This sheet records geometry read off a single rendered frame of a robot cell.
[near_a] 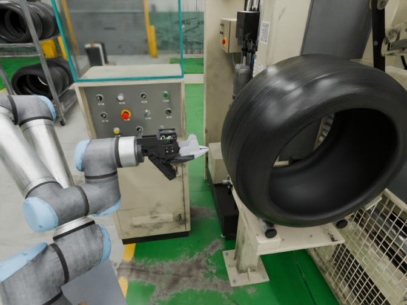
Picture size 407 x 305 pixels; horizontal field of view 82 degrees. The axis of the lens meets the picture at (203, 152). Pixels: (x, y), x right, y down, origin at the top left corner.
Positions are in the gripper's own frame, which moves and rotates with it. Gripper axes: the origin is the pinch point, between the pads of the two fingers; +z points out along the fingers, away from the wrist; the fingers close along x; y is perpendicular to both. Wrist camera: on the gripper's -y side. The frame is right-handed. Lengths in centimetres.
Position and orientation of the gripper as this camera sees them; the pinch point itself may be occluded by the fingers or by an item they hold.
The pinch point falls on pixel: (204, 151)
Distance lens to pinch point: 74.1
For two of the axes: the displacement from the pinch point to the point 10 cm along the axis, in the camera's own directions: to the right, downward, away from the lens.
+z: 9.9, -0.8, 1.3
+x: -1.5, -5.2, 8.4
